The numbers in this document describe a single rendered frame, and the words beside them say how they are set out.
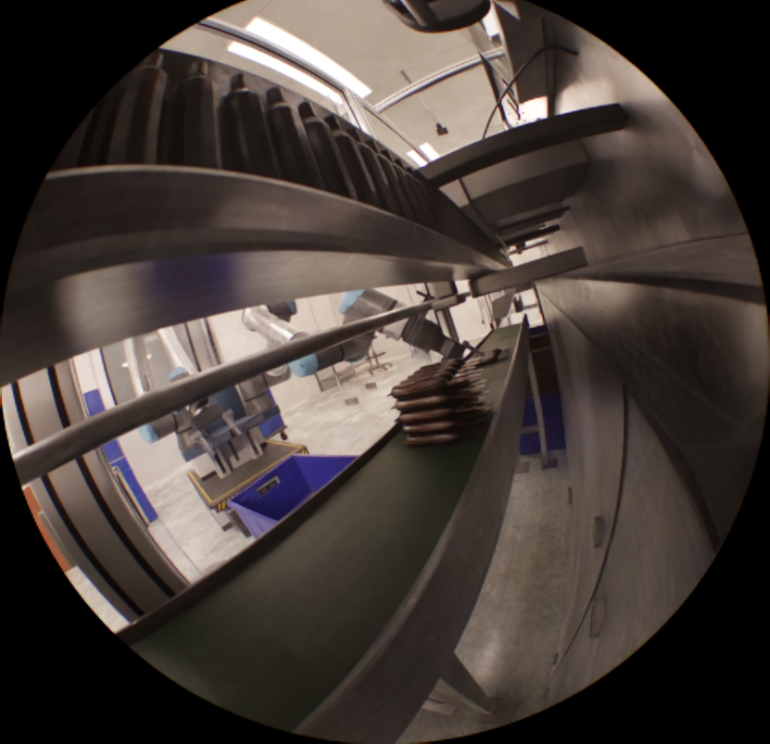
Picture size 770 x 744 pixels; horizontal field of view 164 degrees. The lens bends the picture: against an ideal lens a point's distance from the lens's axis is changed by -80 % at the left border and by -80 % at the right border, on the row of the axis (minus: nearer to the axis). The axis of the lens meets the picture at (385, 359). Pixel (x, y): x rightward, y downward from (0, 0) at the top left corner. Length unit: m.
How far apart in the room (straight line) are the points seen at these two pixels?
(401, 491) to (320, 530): 0.08
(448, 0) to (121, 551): 0.49
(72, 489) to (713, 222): 0.55
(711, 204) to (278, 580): 0.45
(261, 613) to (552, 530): 0.98
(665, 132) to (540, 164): 0.28
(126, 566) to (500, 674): 0.79
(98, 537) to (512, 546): 1.04
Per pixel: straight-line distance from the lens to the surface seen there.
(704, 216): 0.31
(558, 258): 0.38
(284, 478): 1.24
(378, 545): 0.21
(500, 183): 0.52
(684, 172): 0.32
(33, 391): 0.27
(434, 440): 0.31
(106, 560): 0.28
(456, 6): 0.26
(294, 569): 0.22
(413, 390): 0.29
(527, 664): 0.86
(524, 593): 0.94
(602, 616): 0.18
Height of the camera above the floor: 0.84
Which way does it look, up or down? 7 degrees down
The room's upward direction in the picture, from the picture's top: 19 degrees counter-clockwise
